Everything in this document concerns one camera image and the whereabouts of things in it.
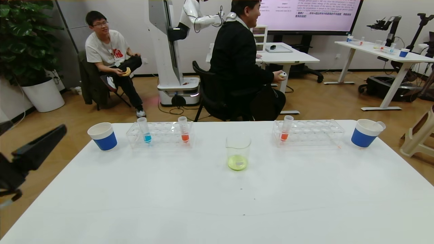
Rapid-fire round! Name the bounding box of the large wall display screen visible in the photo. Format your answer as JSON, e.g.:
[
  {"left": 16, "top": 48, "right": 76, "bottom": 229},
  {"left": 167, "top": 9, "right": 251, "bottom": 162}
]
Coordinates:
[{"left": 256, "top": 0, "right": 364, "bottom": 36}]

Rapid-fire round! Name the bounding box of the black screen stand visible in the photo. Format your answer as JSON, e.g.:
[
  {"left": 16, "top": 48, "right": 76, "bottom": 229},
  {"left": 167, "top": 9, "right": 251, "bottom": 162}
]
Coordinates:
[{"left": 268, "top": 34, "right": 324, "bottom": 83}]

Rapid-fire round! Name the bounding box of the green leafy plant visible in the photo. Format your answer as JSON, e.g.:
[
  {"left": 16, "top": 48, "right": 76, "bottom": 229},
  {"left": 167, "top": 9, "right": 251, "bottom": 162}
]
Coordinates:
[{"left": 0, "top": 0, "right": 63, "bottom": 87}]

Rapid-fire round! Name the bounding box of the test tube with orange pigment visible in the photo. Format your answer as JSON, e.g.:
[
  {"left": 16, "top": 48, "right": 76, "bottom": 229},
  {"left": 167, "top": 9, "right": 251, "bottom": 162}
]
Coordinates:
[
  {"left": 177, "top": 116, "right": 190, "bottom": 143},
  {"left": 279, "top": 115, "right": 294, "bottom": 141}
]

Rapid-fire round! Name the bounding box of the grey flat tray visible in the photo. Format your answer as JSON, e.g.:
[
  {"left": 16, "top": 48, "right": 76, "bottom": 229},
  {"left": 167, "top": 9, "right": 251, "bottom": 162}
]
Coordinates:
[{"left": 265, "top": 45, "right": 293, "bottom": 53}]

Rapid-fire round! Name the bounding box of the beige plastic stool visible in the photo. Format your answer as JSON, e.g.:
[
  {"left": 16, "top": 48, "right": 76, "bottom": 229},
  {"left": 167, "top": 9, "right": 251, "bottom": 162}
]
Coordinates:
[{"left": 400, "top": 105, "right": 434, "bottom": 158}]

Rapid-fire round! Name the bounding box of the clear glass beaker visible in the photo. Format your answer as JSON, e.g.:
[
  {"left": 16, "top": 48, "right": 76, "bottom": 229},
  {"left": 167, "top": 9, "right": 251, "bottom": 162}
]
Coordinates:
[{"left": 225, "top": 133, "right": 252, "bottom": 171}]

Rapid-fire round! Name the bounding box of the white long-legged desk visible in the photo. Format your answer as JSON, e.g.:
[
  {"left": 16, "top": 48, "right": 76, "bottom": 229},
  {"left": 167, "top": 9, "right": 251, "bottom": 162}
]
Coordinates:
[{"left": 323, "top": 41, "right": 434, "bottom": 111}]

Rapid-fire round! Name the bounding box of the test tube with blue pigment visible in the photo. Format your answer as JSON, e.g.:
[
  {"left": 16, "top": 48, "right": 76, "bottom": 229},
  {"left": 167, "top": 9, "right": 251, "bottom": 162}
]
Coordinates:
[{"left": 137, "top": 117, "right": 152, "bottom": 143}]

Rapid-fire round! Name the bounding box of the white plant pot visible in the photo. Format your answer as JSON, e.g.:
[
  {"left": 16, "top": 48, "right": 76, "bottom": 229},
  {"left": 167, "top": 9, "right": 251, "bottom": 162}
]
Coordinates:
[{"left": 21, "top": 77, "right": 65, "bottom": 113}]

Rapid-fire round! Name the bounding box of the person in black sweater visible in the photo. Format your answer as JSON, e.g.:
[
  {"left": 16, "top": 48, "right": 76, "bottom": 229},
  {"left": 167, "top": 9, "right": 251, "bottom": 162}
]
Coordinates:
[{"left": 209, "top": 0, "right": 287, "bottom": 122}]

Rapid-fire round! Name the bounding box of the white office desk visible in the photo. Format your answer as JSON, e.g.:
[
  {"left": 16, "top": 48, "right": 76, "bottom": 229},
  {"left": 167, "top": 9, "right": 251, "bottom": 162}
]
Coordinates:
[{"left": 206, "top": 42, "right": 320, "bottom": 115}]

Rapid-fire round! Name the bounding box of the person in white t-shirt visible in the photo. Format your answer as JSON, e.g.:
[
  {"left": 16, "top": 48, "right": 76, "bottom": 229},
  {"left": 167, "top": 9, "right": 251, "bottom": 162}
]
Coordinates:
[{"left": 85, "top": 11, "right": 146, "bottom": 118}]

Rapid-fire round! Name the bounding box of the blue and white paper cup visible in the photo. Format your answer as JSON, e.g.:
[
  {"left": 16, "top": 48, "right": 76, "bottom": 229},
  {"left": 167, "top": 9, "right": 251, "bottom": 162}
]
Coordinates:
[
  {"left": 87, "top": 122, "right": 118, "bottom": 151},
  {"left": 351, "top": 119, "right": 386, "bottom": 148}
]

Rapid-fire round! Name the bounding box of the chair with dark jacket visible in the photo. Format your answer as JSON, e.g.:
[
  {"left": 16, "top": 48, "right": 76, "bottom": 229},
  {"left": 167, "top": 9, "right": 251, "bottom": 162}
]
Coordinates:
[{"left": 78, "top": 49, "right": 133, "bottom": 110}]

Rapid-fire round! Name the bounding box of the black office chair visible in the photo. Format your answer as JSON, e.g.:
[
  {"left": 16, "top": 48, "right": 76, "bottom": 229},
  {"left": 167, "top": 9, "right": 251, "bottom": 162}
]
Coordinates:
[{"left": 192, "top": 60, "right": 258, "bottom": 122}]

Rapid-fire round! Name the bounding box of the white drawer organizer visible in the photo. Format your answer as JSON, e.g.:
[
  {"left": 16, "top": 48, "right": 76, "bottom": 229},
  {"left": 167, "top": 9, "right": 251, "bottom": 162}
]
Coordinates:
[{"left": 251, "top": 26, "right": 268, "bottom": 51}]

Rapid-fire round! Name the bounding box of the clear plastic test tube rack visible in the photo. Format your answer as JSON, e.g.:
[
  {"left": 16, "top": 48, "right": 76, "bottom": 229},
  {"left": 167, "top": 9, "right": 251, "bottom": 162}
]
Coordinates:
[
  {"left": 126, "top": 121, "right": 194, "bottom": 149},
  {"left": 272, "top": 120, "right": 345, "bottom": 147}
]

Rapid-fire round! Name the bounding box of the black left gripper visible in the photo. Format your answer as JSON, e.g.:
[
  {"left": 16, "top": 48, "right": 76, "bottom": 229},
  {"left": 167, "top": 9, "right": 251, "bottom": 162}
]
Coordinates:
[{"left": 0, "top": 124, "right": 67, "bottom": 191}]

